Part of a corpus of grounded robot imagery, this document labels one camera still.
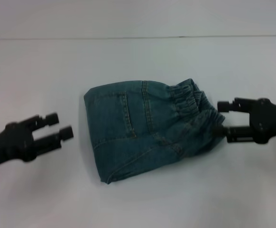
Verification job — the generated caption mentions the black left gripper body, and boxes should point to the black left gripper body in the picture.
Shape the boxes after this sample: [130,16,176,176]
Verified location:
[0,120,38,167]

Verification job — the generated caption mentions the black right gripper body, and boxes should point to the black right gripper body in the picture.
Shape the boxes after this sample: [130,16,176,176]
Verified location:
[248,97,276,145]

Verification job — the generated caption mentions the blue denim shorts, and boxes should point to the blue denim shorts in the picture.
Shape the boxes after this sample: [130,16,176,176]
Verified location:
[83,78,227,185]

